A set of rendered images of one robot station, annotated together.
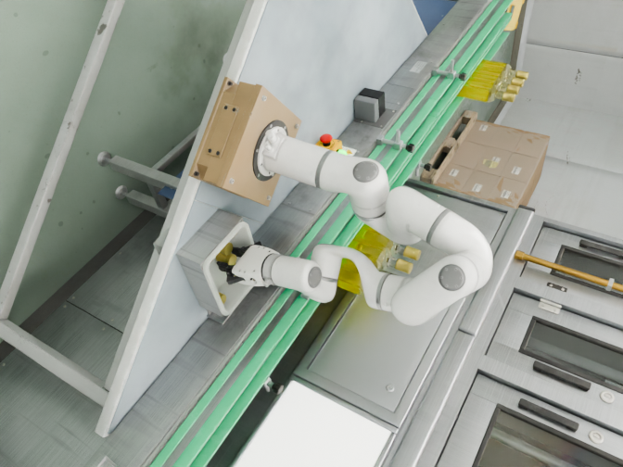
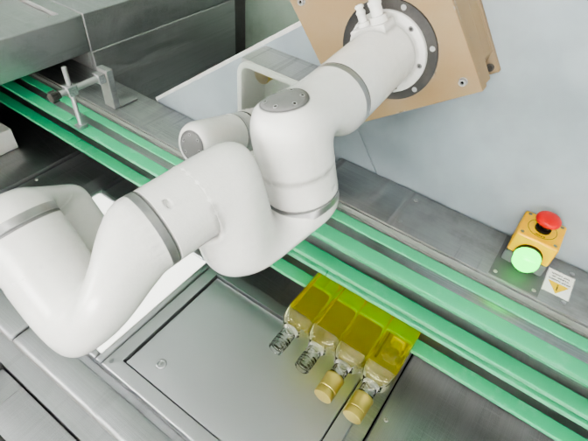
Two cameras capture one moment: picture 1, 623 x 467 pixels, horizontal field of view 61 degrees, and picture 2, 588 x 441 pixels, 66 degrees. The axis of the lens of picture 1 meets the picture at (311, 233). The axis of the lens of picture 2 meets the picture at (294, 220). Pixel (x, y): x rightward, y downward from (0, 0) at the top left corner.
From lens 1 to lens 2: 117 cm
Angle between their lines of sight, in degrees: 55
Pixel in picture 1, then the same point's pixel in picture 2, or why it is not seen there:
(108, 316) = not seen: hidden behind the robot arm
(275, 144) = (370, 23)
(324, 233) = (358, 239)
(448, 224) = (114, 209)
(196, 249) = (266, 56)
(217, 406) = (155, 163)
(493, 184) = not seen: outside the picture
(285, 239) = (341, 191)
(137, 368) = (192, 90)
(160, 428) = (146, 125)
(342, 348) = (235, 316)
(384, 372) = (186, 360)
